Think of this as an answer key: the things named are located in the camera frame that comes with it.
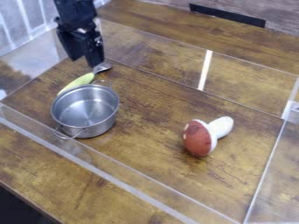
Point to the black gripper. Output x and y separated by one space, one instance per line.
76 15

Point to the green handled metal spoon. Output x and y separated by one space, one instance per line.
88 77

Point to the stainless steel pot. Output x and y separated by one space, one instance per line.
84 110

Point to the black bar on table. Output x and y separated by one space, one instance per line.
227 15

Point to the red plush mushroom toy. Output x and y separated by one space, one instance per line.
200 135

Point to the clear acrylic enclosure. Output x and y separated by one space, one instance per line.
134 176

